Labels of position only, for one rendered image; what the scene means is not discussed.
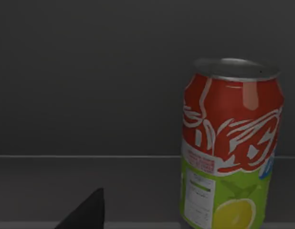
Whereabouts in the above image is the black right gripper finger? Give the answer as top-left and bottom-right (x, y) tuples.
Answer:
(54, 187), (105, 229)

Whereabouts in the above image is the grey cabinet with dark inside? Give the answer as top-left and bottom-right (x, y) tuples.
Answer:
(0, 0), (295, 229)

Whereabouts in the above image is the red and green can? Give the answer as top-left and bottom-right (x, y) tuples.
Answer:
(179, 58), (285, 229)

